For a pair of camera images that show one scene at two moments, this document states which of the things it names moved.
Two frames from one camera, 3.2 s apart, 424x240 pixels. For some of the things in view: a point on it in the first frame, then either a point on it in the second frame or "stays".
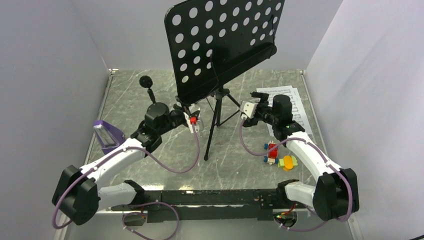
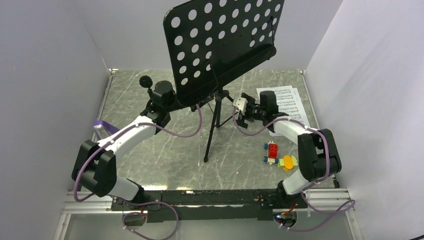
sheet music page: [286, 90] to [303, 111]
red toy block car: [272, 156] stays
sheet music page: [272, 91] stays
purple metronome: [109, 136] stays
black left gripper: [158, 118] to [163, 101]
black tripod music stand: [207, 42] stays
